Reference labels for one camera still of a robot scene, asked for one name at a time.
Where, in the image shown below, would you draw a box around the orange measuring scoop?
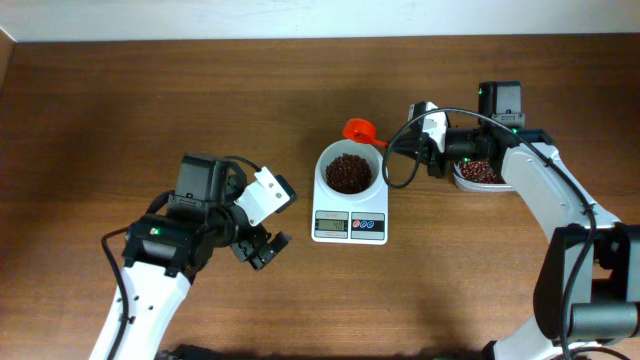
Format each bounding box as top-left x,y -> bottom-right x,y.
342,118 -> 389,148

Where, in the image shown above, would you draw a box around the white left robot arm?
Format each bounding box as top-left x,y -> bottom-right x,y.
91,154 -> 297,359

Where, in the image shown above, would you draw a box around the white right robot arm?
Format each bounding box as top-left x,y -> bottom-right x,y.
386,81 -> 639,360

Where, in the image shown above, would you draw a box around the white digital kitchen scale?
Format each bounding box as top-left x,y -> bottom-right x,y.
311,140 -> 389,245

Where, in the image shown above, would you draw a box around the clear plastic bean container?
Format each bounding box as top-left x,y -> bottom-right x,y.
453,161 -> 514,193

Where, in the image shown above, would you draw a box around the red adzuki beans in container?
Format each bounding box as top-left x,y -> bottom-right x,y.
459,161 -> 504,184

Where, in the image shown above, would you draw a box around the white round bowl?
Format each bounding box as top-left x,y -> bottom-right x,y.
316,140 -> 382,197

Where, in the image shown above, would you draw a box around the red beans in bowl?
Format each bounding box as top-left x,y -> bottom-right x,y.
325,153 -> 372,194

